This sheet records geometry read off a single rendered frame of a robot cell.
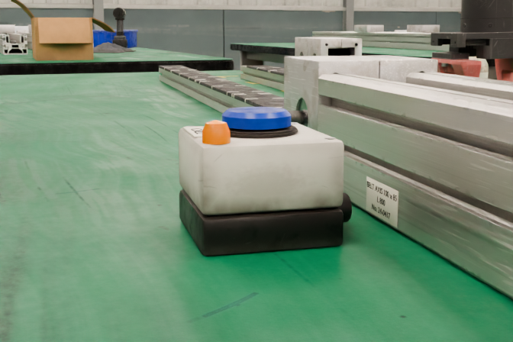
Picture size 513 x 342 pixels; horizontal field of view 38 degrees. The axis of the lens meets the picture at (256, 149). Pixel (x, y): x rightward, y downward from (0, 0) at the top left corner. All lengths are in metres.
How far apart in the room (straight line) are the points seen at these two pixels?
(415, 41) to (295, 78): 3.36
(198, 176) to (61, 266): 0.08
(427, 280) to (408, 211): 0.07
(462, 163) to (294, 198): 0.09
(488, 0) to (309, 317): 0.51
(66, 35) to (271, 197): 2.36
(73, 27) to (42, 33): 0.11
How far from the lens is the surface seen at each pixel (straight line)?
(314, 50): 1.60
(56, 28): 2.74
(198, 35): 12.03
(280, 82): 1.45
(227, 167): 0.39
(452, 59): 0.77
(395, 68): 0.59
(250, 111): 0.42
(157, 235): 0.44
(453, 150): 0.39
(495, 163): 0.35
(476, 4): 0.78
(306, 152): 0.40
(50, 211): 0.51
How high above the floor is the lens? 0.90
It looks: 9 degrees down
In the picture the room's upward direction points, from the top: straight up
